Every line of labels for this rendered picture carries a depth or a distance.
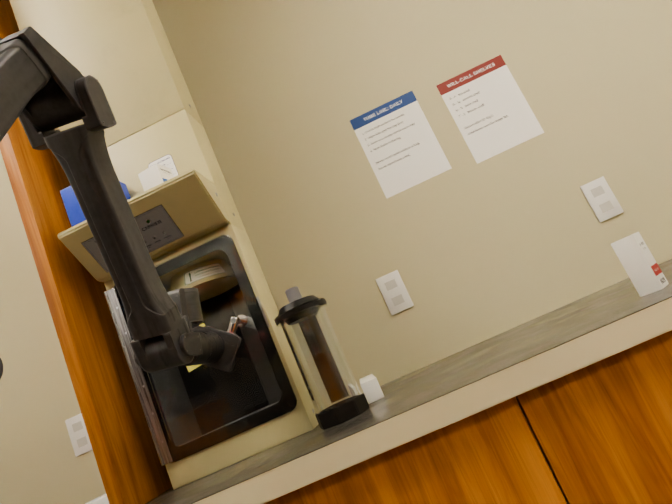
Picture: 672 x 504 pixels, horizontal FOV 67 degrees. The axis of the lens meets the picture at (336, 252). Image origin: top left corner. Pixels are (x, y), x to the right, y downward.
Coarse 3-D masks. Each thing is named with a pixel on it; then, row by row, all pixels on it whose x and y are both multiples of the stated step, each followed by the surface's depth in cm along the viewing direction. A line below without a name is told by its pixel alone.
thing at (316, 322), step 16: (304, 304) 96; (320, 304) 98; (288, 320) 97; (304, 320) 96; (320, 320) 97; (288, 336) 98; (304, 336) 96; (320, 336) 96; (336, 336) 100; (304, 352) 96; (320, 352) 95; (336, 352) 96; (304, 368) 96; (320, 368) 94; (336, 368) 95; (320, 384) 94; (336, 384) 94; (352, 384) 96; (320, 400) 94; (336, 400) 93
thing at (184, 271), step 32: (192, 256) 111; (224, 256) 110; (224, 288) 109; (224, 320) 108; (256, 320) 107; (256, 352) 106; (160, 384) 108; (192, 384) 107; (224, 384) 106; (256, 384) 105; (288, 384) 104; (160, 416) 107; (192, 416) 106; (224, 416) 105; (256, 416) 104; (192, 448) 105
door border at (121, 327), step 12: (120, 312) 112; (120, 324) 112; (132, 360) 110; (132, 372) 109; (144, 384) 109; (144, 396) 108; (156, 420) 107; (156, 432) 107; (156, 444) 106; (168, 456) 106
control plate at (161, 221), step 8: (152, 208) 106; (160, 208) 106; (136, 216) 106; (144, 216) 106; (152, 216) 107; (160, 216) 107; (168, 216) 107; (144, 224) 107; (152, 224) 108; (160, 224) 108; (168, 224) 108; (144, 232) 108; (152, 232) 108; (160, 232) 109; (168, 232) 109; (176, 232) 109; (88, 240) 107; (152, 240) 109; (160, 240) 110; (168, 240) 110; (88, 248) 108; (96, 248) 108; (152, 248) 110; (96, 256) 109; (104, 264) 110
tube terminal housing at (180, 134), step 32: (160, 128) 119; (192, 128) 118; (128, 160) 119; (192, 160) 116; (224, 192) 120; (160, 256) 114; (256, 288) 109; (288, 352) 111; (288, 416) 104; (224, 448) 105; (256, 448) 104; (192, 480) 105
